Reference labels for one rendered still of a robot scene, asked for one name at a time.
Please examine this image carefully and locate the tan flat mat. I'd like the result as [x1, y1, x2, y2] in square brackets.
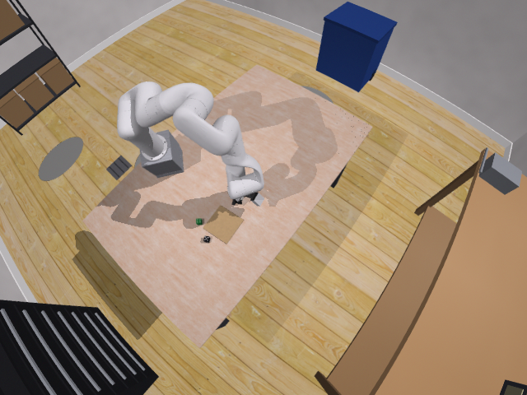
[203, 205, 244, 244]

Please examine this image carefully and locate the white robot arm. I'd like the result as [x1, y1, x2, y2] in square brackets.
[117, 81, 264, 207]

